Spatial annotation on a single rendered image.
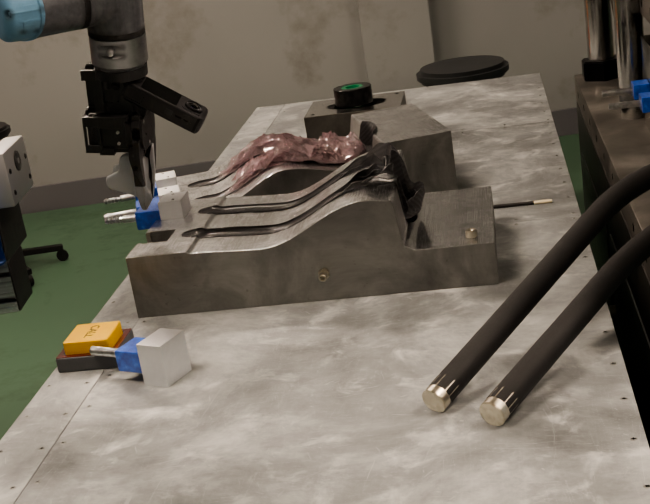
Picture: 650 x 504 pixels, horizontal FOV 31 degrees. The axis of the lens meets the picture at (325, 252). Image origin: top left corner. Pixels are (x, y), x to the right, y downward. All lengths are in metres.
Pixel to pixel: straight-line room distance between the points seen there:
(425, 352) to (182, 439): 0.31
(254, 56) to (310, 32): 0.27
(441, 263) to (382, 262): 0.08
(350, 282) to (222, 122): 3.86
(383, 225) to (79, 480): 0.54
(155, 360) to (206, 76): 4.02
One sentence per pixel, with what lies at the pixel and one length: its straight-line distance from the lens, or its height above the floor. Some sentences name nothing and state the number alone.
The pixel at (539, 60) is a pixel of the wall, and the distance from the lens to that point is 5.43.
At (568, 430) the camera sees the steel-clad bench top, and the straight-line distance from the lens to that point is 1.19.
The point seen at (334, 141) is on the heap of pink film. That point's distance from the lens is 2.04.
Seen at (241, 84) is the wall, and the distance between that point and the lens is 5.36.
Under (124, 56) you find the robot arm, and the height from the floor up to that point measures 1.16.
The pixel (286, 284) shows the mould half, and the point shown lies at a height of 0.83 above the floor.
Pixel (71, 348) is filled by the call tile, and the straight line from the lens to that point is 1.52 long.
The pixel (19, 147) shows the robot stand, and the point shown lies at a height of 0.98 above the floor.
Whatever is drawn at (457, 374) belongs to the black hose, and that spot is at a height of 0.83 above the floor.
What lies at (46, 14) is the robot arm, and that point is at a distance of 1.51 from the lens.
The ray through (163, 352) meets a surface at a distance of 1.40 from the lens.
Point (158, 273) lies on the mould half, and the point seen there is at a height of 0.86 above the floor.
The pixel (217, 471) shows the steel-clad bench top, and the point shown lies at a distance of 1.20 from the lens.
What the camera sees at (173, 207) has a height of 0.91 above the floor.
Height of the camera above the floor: 1.37
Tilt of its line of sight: 19 degrees down
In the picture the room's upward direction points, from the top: 9 degrees counter-clockwise
